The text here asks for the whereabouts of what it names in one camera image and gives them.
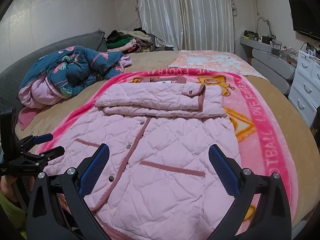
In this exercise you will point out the pink football fleece blanket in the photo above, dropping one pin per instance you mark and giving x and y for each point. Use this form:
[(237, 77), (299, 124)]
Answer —
[(158, 182)]

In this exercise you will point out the grey bed headboard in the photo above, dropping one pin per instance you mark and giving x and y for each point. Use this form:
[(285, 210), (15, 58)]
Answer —
[(12, 76)]

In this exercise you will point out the white striped curtain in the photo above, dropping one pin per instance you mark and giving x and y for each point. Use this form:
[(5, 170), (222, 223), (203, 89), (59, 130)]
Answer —
[(189, 24)]

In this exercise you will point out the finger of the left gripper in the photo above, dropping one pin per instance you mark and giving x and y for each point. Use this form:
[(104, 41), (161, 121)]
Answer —
[(49, 155), (31, 141)]

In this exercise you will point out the blue flamingo print duvet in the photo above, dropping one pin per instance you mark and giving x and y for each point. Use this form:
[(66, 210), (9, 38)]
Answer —
[(64, 74)]

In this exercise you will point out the tan bed sheet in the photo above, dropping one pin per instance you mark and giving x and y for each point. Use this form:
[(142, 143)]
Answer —
[(295, 119)]

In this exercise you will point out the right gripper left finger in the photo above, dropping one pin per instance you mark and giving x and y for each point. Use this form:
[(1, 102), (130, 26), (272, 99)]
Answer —
[(57, 209)]

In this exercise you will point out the black wall television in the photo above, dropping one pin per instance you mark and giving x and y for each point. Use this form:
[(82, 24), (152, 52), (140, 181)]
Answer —
[(304, 21)]

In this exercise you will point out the pink quilted jacket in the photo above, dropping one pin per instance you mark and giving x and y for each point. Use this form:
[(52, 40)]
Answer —
[(158, 182)]

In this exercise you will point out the pink checkered kitty blanket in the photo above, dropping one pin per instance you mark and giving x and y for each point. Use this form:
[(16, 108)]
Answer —
[(214, 61)]

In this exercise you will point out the pile of folded clothes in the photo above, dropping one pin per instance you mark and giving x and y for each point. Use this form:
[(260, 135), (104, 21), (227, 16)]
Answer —
[(128, 42)]

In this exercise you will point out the grey cluttered shelf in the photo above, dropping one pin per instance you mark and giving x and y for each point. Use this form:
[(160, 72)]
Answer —
[(259, 55)]

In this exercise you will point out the white drawer chest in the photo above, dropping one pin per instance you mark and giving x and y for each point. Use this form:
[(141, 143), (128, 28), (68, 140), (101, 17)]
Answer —
[(304, 93)]

